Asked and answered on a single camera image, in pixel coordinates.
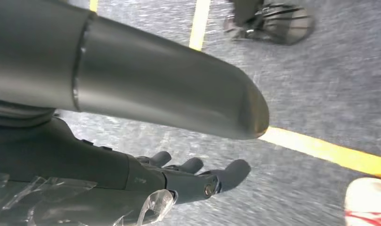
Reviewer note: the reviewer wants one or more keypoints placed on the yellow floor tape square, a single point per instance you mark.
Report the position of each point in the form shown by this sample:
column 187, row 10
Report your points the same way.
column 333, row 153

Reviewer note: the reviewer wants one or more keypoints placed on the person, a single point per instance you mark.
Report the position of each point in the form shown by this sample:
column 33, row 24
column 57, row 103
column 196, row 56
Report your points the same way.
column 365, row 199

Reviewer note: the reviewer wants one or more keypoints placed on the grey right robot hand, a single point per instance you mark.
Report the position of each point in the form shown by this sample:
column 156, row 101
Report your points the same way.
column 146, row 78

